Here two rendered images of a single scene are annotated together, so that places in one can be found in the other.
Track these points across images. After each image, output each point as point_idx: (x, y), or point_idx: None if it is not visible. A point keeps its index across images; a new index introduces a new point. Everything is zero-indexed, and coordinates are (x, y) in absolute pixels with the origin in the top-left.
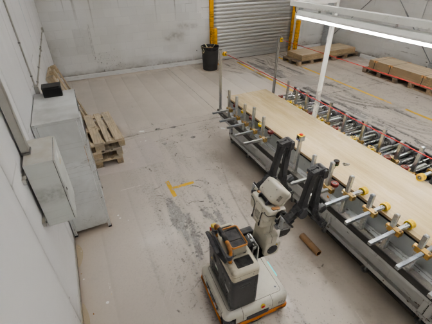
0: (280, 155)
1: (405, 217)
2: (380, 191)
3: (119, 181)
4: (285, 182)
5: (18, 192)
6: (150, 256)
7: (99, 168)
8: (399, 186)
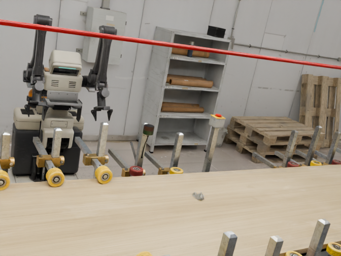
0: (99, 43)
1: (24, 195)
2: (106, 200)
3: (218, 159)
4: (95, 88)
5: (66, 7)
6: (109, 166)
7: (237, 152)
8: (118, 229)
